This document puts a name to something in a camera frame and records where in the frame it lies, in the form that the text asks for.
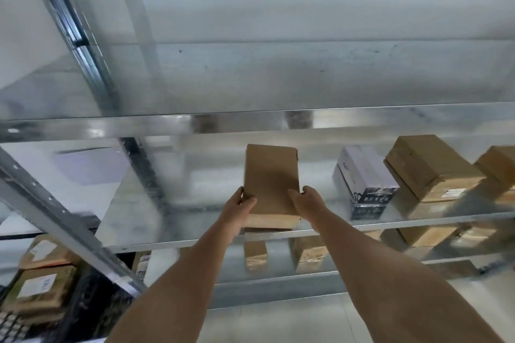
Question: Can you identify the large brown taped box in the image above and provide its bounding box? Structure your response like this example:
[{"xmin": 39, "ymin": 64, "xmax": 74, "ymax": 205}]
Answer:
[{"xmin": 384, "ymin": 135, "xmax": 486, "ymax": 203}]

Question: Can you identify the small brown taped box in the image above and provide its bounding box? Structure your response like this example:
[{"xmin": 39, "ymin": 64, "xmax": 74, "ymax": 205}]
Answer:
[{"xmin": 290, "ymin": 236, "xmax": 329, "ymax": 274}]

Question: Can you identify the person's left hand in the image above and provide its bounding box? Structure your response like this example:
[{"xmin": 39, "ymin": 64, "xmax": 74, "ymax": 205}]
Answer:
[{"xmin": 219, "ymin": 187, "xmax": 258, "ymax": 235}]

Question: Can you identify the white and black box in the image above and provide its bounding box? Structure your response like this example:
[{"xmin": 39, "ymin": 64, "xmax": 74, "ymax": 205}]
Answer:
[{"xmin": 332, "ymin": 146, "xmax": 400, "ymax": 221}]

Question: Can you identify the brown parcel with white label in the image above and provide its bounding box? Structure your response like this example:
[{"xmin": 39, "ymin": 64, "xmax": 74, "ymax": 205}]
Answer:
[
  {"xmin": 1, "ymin": 266, "xmax": 78, "ymax": 317},
  {"xmin": 19, "ymin": 234, "xmax": 79, "ymax": 271}
]

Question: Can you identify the black plastic crate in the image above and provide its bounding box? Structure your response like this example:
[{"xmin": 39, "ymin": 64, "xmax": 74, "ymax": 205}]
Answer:
[{"xmin": 0, "ymin": 262, "xmax": 139, "ymax": 343}]

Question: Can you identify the galvanized metal shelving rack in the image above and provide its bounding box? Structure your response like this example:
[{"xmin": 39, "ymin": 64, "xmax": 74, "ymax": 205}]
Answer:
[{"xmin": 0, "ymin": 0, "xmax": 515, "ymax": 311}]

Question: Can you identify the person's left forearm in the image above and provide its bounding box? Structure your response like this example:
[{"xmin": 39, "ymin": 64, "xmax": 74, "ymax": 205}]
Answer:
[{"xmin": 104, "ymin": 221, "xmax": 244, "ymax": 343}]

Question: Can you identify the person's right forearm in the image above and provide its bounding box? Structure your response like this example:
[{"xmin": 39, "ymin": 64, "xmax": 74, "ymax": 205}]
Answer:
[{"xmin": 313, "ymin": 212, "xmax": 505, "ymax": 343}]

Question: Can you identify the small brown printed box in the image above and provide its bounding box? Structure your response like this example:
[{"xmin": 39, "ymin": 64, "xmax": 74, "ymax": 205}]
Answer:
[{"xmin": 132, "ymin": 252, "xmax": 152, "ymax": 281}]

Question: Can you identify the plain brown cardboard box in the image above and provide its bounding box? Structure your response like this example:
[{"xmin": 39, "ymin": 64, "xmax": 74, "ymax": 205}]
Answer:
[{"xmin": 242, "ymin": 144, "xmax": 302, "ymax": 230}]

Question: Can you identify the person's right hand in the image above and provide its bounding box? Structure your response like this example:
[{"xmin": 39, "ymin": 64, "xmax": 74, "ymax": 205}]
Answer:
[{"xmin": 287, "ymin": 186, "xmax": 329, "ymax": 232}]

